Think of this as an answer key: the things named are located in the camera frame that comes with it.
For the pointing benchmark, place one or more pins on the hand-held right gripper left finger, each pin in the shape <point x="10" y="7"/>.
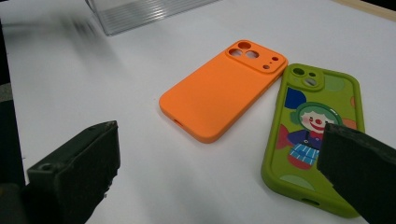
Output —
<point x="77" y="168"/>

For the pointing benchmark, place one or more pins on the orange phone case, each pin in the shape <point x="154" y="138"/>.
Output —
<point x="218" y="93"/>

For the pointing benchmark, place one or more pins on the clear acrylic rack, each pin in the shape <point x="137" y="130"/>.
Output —
<point x="140" y="15"/>

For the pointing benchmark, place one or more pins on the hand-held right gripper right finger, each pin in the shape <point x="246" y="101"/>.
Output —
<point x="361" y="168"/>

